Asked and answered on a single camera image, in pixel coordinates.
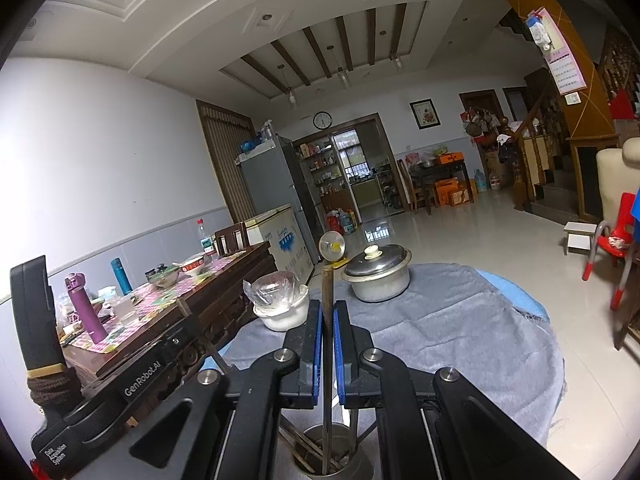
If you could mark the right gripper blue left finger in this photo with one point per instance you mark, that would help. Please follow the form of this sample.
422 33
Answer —
310 357

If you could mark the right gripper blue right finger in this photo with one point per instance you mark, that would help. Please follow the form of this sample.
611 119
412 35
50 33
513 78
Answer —
345 355

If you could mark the grey metal utensil cup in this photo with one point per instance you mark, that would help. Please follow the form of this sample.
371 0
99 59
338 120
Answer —
345 463

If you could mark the white pot with plastic bag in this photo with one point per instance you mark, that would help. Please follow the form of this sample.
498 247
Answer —
279 300

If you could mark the aluminium pot with lid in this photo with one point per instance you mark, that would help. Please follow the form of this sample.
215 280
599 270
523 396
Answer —
379 273

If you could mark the clear plastic container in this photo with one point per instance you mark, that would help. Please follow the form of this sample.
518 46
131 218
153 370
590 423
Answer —
124 310

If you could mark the grey table cloth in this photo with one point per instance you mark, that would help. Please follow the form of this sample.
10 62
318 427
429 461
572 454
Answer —
486 327

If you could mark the small white fan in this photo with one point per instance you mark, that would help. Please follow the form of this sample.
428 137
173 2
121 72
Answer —
332 248

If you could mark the white chest freezer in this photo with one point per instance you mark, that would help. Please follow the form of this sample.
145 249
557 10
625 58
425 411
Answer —
288 241

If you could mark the purple water bottle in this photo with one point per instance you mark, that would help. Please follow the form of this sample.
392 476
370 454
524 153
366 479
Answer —
75 284

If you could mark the checkered sideboard cloth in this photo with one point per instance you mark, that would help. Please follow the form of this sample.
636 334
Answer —
154 302

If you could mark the dark carved wooden sideboard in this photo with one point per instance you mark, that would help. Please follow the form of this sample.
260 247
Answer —
218 303

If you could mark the teal water bottle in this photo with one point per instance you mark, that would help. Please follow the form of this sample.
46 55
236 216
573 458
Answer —
121 276

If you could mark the glass lidded bowl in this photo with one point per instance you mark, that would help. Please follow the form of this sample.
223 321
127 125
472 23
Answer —
163 277

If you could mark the red white bowl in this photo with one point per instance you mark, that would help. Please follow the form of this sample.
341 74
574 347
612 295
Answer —
194 265

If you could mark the clear plastic water bottle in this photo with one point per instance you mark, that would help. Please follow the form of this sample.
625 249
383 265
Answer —
206 242

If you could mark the grey refrigerator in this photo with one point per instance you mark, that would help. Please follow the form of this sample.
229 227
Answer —
274 176

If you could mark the dark dining table background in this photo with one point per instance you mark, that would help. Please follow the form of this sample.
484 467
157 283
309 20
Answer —
443 182

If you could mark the white step stool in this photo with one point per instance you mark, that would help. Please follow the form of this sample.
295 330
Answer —
579 236

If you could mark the red children chair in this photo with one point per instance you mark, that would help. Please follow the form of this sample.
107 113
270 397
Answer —
617 240

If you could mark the blue jacket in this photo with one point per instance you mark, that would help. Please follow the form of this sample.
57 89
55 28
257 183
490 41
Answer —
635 214

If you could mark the beige sofa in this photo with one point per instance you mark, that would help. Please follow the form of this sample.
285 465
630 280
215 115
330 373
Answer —
618 173

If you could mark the round wall clock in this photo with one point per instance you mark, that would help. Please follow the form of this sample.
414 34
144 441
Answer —
322 120

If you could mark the framed wall picture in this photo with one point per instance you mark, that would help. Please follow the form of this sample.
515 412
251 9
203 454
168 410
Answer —
425 114

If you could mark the wall calendar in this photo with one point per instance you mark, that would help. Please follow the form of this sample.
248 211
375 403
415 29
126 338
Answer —
555 50

